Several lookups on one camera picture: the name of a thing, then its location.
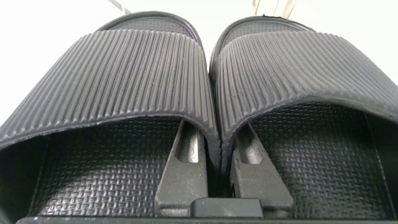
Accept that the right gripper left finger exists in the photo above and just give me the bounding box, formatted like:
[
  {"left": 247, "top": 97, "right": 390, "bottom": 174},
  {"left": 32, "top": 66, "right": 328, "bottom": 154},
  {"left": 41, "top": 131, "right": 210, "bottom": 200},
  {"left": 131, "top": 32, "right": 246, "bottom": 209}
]
[{"left": 154, "top": 119, "right": 209, "bottom": 218}]

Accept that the black ribbed slipper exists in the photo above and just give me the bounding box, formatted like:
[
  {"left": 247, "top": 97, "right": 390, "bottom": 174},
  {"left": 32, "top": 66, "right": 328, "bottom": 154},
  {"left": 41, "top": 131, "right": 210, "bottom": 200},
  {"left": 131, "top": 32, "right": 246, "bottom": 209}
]
[
  {"left": 208, "top": 14, "right": 398, "bottom": 221},
  {"left": 0, "top": 11, "right": 222, "bottom": 218}
]

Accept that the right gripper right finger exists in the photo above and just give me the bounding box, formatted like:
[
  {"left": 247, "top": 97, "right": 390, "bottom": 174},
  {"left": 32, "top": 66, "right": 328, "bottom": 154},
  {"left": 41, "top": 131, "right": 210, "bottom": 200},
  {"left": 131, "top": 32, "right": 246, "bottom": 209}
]
[{"left": 229, "top": 122, "right": 294, "bottom": 218}]

